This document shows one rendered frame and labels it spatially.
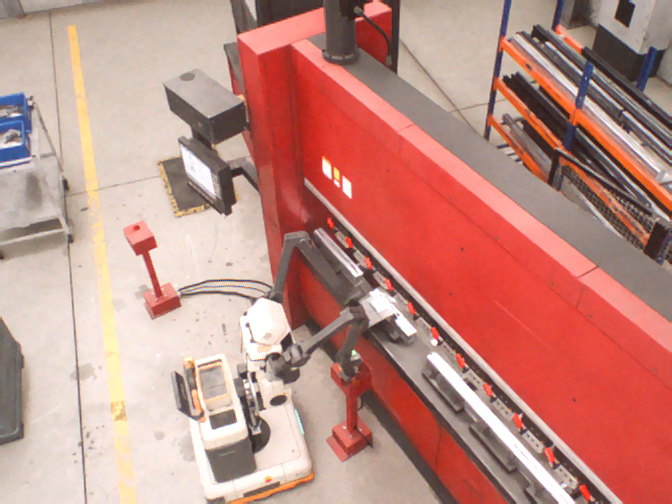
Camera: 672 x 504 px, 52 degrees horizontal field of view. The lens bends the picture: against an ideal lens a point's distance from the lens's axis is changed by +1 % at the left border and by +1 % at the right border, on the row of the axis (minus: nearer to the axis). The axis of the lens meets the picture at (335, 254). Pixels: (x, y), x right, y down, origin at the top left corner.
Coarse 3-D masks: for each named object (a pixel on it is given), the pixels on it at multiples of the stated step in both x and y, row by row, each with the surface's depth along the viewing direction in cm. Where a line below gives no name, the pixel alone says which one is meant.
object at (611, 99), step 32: (544, 32) 525; (544, 64) 492; (576, 64) 490; (608, 64) 485; (576, 96) 463; (608, 96) 461; (640, 96) 458; (608, 128) 438; (640, 128) 434; (640, 160) 416
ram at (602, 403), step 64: (320, 128) 372; (320, 192) 409; (384, 192) 337; (384, 256) 368; (448, 256) 309; (512, 256) 266; (448, 320) 334; (512, 320) 285; (576, 320) 249; (512, 384) 307; (576, 384) 265; (640, 384) 233; (576, 448) 283; (640, 448) 248
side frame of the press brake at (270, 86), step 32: (256, 32) 367; (288, 32) 366; (320, 32) 365; (256, 64) 357; (288, 64) 364; (384, 64) 402; (256, 96) 377; (288, 96) 378; (256, 128) 398; (288, 128) 392; (256, 160) 422; (288, 160) 407; (288, 192) 423; (288, 224) 441; (320, 224) 458; (352, 256) 499; (288, 288) 480; (288, 320) 514
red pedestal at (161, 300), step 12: (132, 228) 482; (144, 228) 482; (132, 240) 474; (144, 240) 475; (144, 252) 491; (144, 264) 504; (156, 276) 512; (156, 288) 519; (168, 288) 533; (156, 300) 523; (168, 300) 525; (156, 312) 526; (168, 312) 531
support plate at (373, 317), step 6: (366, 300) 402; (372, 300) 402; (366, 306) 399; (342, 312) 396; (366, 312) 395; (372, 312) 395; (378, 312) 395; (384, 312) 395; (390, 312) 395; (372, 318) 392; (378, 318) 392; (384, 318) 392; (372, 324) 389
